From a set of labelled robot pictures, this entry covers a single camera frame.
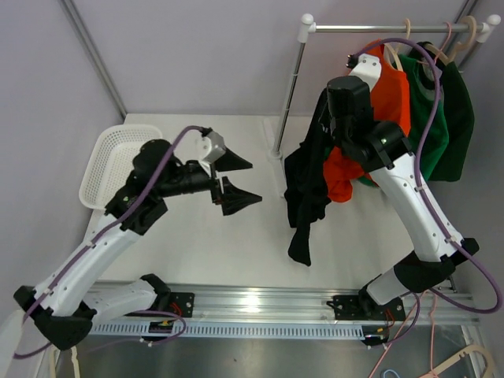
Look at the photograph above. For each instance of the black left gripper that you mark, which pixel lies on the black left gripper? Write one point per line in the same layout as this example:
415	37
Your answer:
234	198

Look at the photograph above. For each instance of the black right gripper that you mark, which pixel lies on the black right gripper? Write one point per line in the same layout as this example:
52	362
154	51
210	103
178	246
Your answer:
327	116

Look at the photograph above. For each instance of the orange t shirt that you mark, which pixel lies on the orange t shirt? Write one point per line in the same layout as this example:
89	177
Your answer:
390	99

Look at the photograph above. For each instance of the black t shirt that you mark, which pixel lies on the black t shirt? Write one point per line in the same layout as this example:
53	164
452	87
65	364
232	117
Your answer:
307	191

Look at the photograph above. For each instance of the beige plastic hanger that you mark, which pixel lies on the beige plastic hanger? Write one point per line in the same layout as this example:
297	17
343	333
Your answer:
390	53

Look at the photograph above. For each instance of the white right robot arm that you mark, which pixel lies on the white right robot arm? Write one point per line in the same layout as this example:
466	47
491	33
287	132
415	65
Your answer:
383	151

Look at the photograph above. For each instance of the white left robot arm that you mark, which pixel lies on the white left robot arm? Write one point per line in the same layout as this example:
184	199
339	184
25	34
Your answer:
61	307

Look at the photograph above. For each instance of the dark green t shirt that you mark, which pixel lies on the dark green t shirt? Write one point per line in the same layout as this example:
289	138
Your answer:
452	130

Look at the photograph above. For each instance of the beige wooden hanger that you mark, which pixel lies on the beige wooden hanger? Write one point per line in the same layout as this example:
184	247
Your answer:
458	43

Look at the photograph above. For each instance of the blue hanger on floor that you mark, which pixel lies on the blue hanger on floor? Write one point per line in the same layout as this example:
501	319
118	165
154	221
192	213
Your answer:
389	373

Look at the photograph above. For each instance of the beige hanger lower left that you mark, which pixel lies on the beige hanger lower left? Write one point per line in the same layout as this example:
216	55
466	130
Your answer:
58	360

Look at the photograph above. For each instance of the metal clothes rack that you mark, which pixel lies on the metal clothes rack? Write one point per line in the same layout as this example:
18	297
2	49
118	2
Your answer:
275	132

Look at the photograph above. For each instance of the white perforated plastic basket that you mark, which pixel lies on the white perforated plastic basket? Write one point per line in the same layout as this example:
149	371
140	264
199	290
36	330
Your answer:
111	162

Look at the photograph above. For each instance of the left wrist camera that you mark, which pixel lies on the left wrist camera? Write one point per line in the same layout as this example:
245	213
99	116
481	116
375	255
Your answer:
210	146

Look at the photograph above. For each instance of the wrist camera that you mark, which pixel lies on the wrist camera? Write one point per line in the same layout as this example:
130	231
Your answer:
210	146
368	69

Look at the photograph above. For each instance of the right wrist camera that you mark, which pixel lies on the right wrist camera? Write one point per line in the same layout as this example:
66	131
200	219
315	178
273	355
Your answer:
368	69

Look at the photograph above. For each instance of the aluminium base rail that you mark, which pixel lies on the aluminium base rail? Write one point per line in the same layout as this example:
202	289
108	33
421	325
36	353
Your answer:
281	313

